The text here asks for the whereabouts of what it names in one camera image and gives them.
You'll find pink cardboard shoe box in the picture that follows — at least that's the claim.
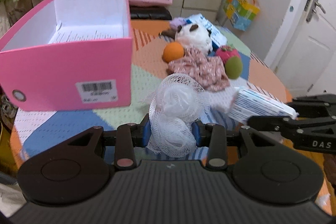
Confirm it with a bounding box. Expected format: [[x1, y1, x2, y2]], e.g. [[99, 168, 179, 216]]
[[1, 0, 133, 111]]

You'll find white mesh bath sponge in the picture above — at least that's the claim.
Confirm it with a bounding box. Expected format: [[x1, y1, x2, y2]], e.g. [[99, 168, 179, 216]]
[[146, 73, 210, 158]]

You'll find orange makeup sponge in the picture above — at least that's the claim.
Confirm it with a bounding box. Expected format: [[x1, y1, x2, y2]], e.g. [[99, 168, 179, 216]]
[[162, 42, 185, 63]]

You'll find pink strawberry plush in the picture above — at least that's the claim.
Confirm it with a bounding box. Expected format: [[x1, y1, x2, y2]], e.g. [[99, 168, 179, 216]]
[[215, 45, 240, 64]]

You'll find small white tissue pack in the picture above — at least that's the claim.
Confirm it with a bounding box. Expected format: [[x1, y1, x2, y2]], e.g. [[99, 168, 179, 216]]
[[227, 88, 298, 124]]

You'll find white panda plush ball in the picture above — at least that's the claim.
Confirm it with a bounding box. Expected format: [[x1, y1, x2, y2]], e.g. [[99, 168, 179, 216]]
[[159, 23, 213, 55]]

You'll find colourful patchwork table cloth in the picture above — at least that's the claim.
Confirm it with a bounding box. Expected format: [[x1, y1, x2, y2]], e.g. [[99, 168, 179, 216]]
[[10, 20, 291, 166]]

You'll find colourful hanging gift bag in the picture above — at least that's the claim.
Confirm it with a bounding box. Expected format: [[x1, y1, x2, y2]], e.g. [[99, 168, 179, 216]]
[[223, 0, 260, 31]]

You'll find white door with handle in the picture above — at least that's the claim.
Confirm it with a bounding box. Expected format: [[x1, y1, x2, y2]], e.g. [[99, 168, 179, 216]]
[[276, 0, 335, 97]]

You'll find pink floral fabric garment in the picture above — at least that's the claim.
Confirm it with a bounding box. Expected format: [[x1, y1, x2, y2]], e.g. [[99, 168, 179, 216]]
[[168, 48, 230, 92]]

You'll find black suitcase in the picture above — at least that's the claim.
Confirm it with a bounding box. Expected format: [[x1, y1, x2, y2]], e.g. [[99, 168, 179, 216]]
[[130, 6, 172, 20]]

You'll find green makeup sponge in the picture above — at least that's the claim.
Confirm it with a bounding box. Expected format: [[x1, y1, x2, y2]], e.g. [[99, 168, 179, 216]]
[[224, 56, 243, 80]]

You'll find large blue white tissue pack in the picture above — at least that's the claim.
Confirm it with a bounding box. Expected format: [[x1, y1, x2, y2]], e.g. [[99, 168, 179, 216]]
[[185, 14, 228, 51]]

